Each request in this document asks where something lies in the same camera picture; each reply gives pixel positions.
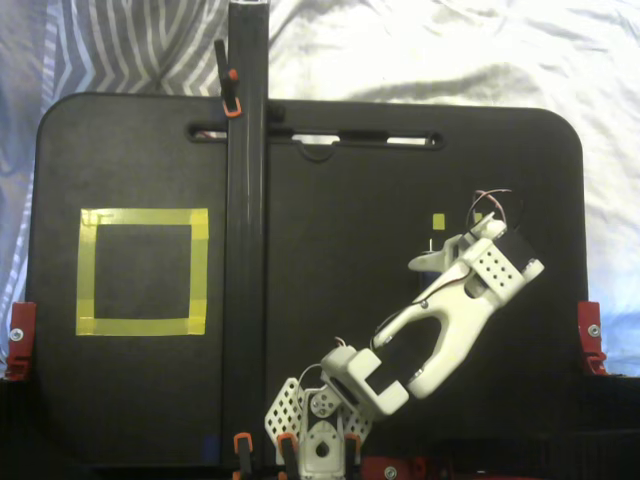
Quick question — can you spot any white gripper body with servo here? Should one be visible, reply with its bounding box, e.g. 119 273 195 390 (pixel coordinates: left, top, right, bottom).
459 212 506 261

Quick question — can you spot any yellow tape square outline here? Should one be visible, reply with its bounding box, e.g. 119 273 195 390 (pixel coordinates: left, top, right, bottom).
74 207 210 337

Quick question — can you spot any small orange black clamp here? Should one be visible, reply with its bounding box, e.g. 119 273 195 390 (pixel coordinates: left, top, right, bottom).
232 432 253 476
276 432 297 476
342 433 362 476

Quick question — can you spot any red backdrop corner bracket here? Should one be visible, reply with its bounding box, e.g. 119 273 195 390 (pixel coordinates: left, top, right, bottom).
576 301 609 376
7 301 37 382

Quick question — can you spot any white bed sheet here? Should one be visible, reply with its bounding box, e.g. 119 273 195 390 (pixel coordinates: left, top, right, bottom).
267 0 640 379

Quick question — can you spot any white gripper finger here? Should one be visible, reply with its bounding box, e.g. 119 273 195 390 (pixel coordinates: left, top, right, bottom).
409 238 464 275

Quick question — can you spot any black curved backdrop board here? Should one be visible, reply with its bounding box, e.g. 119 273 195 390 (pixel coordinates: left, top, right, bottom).
0 372 640 480

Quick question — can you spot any long-handled orange black clamp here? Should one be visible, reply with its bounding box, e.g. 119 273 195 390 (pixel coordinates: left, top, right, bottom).
213 38 245 120

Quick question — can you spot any long black metal bar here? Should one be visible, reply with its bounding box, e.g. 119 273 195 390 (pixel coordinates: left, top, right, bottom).
224 0 271 474

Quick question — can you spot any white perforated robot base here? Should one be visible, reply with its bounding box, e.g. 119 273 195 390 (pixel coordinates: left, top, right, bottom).
263 375 375 479

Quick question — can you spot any red white gripper servo cable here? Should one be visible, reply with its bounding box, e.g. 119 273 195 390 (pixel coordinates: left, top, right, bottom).
466 188 515 227

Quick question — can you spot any grey striped blanket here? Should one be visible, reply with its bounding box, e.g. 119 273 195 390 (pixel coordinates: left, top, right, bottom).
0 0 232 306

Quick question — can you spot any red pole base bracket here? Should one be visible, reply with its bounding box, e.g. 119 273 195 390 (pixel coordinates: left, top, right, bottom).
362 455 454 480

